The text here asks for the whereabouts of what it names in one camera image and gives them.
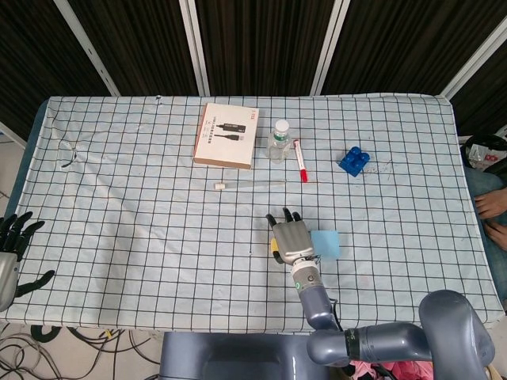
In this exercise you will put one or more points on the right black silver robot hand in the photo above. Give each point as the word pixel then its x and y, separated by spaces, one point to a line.
pixel 293 239

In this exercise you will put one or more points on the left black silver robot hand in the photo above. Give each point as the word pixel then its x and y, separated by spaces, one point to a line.
pixel 7 273

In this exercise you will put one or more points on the yellow foam cube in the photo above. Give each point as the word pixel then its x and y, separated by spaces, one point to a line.
pixel 274 247

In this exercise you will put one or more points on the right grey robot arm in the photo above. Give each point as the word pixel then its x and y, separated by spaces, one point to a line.
pixel 317 305

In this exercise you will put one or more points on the large light blue foam cube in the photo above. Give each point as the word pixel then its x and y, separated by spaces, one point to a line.
pixel 326 243

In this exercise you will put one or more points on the clear tube white cap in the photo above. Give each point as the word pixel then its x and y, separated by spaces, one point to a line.
pixel 245 184

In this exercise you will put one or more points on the red white marker pen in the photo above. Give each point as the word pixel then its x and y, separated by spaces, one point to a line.
pixel 300 160

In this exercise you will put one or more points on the clear plastic bottle white cap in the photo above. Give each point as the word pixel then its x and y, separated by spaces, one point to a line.
pixel 278 144

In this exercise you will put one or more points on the dark blue studded toy brick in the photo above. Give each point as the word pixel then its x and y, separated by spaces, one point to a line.
pixel 353 161

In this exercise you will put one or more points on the grey robot torso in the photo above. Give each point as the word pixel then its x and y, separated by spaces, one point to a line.
pixel 229 356

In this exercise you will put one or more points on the light blue checkered tablecloth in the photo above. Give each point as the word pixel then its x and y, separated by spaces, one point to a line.
pixel 158 237

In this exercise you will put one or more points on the pink cloth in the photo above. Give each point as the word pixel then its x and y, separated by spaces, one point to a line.
pixel 396 370

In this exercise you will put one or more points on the seated person in jeans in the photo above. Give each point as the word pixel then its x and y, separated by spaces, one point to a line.
pixel 487 186

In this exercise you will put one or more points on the black bag with white plastic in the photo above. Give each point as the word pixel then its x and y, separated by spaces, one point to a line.
pixel 485 142

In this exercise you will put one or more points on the blue table frame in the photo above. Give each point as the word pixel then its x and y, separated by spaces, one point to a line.
pixel 27 150

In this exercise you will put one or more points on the white aluminium partition post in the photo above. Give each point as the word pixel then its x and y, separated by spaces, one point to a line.
pixel 194 47
pixel 328 47
pixel 475 67
pixel 85 47

